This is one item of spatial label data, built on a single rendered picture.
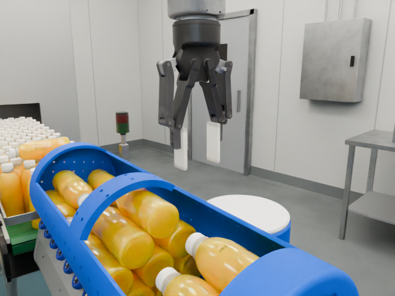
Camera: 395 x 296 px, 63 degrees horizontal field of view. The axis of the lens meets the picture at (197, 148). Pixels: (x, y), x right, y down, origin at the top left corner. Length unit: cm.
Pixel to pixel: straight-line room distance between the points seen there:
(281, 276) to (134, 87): 596
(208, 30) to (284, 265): 34
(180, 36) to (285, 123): 376
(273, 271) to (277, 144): 394
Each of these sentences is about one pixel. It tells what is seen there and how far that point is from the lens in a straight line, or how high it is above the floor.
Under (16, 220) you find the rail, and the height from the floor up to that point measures 96.
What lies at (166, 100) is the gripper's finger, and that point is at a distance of 49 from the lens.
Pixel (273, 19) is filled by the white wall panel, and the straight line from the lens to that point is 434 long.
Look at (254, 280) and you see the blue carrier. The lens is 39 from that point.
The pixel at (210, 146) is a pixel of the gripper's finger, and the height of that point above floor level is 133.
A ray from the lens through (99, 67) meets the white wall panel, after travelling 589.
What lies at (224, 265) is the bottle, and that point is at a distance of 48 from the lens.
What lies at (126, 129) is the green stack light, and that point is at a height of 118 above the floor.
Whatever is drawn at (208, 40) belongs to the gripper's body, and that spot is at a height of 150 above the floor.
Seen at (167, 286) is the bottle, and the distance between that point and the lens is 52.
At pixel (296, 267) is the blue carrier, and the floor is 123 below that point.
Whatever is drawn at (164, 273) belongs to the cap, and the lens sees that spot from 55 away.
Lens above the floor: 146
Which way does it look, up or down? 13 degrees down
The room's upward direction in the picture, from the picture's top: straight up
